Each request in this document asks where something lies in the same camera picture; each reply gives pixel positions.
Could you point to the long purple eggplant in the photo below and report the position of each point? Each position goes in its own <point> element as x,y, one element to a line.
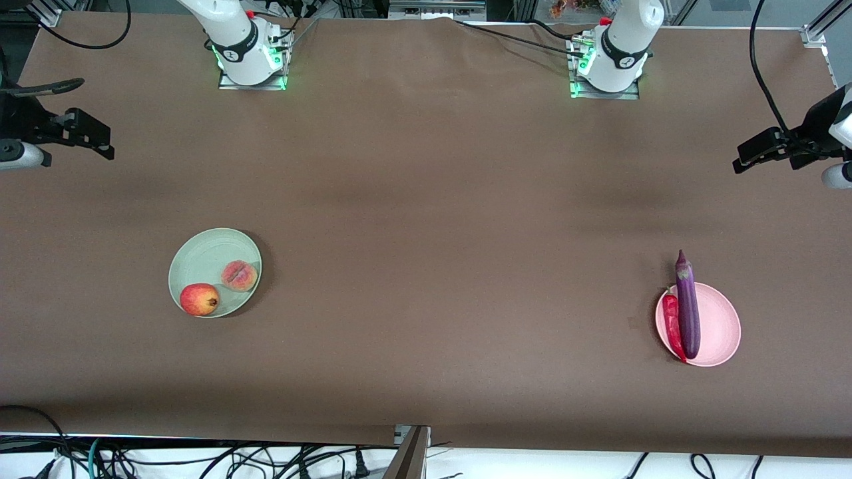
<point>687,313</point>

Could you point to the brown table cover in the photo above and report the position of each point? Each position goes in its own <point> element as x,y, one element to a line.
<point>426,366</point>

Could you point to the metal profile post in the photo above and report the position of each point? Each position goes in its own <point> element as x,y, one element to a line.
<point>409,456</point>

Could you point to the red pomegranate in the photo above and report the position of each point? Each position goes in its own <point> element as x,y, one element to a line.
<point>198,299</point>

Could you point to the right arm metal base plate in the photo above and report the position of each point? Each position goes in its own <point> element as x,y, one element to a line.
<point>229,83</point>

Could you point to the pink round plate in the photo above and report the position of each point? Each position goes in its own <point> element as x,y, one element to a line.
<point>719,324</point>

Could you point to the aluminium frame bar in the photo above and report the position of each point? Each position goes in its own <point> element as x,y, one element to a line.
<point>53,14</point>
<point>822,33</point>

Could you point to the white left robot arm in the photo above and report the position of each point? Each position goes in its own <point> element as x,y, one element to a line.
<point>622,50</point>

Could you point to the red chili pepper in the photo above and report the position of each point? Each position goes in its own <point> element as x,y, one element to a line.
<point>671,319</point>

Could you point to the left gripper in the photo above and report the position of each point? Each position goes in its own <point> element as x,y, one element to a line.
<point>808,136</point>

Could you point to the black power plug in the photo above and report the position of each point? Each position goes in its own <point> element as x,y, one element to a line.
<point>361,466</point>

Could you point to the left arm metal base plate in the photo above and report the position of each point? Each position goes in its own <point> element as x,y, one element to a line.
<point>632,93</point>

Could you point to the pale green round plate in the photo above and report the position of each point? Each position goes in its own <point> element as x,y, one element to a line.
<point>206,256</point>

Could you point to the pink orange peach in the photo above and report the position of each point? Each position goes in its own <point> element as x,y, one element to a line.
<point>238,276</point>

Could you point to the grey socket box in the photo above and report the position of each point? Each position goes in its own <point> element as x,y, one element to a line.
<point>436,9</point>

